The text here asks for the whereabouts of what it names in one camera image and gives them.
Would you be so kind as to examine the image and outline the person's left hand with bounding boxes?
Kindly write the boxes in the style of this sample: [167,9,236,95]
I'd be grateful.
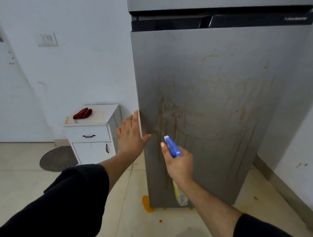
[116,110,151,159]

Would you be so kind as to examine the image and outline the person's right hand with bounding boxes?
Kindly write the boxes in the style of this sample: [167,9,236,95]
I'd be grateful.
[160,142,194,183]

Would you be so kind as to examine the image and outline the blue-headed clear spray bottle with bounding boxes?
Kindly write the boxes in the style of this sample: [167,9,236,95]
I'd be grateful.
[164,135,189,206]

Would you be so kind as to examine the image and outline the person's left forearm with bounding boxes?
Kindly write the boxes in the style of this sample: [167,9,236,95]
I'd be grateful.
[98,150,141,196]

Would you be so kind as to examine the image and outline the person's right forearm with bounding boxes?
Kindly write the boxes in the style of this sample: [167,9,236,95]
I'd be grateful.
[175,178,245,237]

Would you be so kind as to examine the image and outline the small white cabinet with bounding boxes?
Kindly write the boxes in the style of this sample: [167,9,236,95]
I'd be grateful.
[61,104,122,165]

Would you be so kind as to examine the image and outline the red folded cloth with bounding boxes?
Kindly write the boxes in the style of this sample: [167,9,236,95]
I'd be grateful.
[73,108,93,120]

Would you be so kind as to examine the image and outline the round grey floor mat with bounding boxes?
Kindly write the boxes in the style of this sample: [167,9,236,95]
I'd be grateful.
[39,146,79,172]

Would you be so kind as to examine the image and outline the grey stained refrigerator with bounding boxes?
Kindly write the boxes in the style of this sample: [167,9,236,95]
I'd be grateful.
[127,0,313,209]

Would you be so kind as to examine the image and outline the white wall switch plate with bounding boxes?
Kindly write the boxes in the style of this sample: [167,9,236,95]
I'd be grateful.
[36,32,59,47]

